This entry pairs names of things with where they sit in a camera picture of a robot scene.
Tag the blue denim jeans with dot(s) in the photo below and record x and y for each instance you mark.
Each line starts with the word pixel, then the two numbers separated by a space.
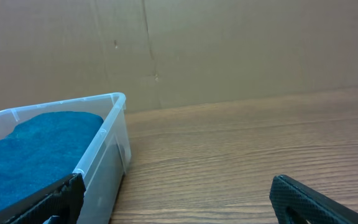
pixel 42 151

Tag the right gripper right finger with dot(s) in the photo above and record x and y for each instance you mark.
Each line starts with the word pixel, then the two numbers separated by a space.
pixel 296 203

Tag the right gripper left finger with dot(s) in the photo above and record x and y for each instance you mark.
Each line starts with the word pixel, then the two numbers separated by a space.
pixel 60 202

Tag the clear plastic storage bin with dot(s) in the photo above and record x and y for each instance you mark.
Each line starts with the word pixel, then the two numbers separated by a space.
pixel 106 159

